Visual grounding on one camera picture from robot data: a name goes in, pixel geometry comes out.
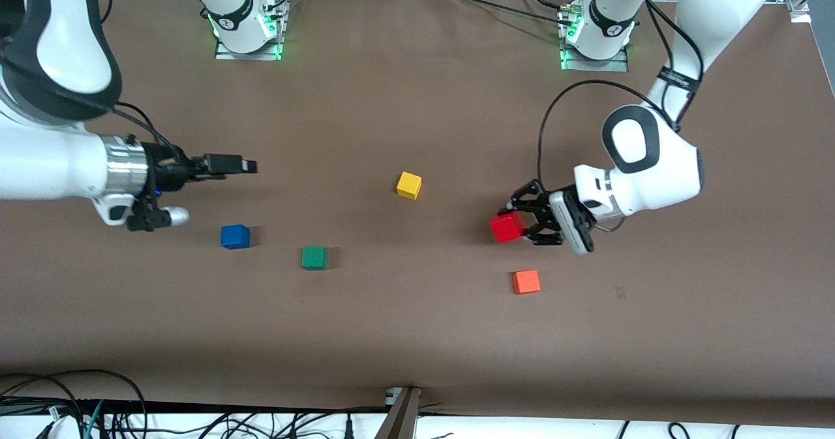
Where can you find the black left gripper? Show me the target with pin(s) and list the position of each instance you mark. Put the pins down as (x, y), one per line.
(536, 209)

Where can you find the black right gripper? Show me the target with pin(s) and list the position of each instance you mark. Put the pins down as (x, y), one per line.
(167, 167)

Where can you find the red cube block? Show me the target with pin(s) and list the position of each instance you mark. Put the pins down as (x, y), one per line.
(507, 227)

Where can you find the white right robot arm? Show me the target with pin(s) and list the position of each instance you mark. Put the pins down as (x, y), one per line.
(59, 158)

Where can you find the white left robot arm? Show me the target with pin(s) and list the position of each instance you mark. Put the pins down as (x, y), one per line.
(659, 171)

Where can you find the orange cube block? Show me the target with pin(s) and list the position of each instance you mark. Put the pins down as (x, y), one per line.
(526, 282)

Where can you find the blue cube block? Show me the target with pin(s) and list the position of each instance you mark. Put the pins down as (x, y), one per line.
(235, 237)

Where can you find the green cube block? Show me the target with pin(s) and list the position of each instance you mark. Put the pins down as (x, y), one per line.
(314, 257)

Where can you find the yellow cube block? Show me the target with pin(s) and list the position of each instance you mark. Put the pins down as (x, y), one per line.
(409, 185)

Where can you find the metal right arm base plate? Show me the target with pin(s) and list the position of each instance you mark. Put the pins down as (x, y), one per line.
(277, 34)

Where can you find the metal camera mount bar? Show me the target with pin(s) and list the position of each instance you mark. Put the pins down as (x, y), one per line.
(399, 416)

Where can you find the aluminium corner bracket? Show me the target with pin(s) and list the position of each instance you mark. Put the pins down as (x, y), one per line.
(798, 10)

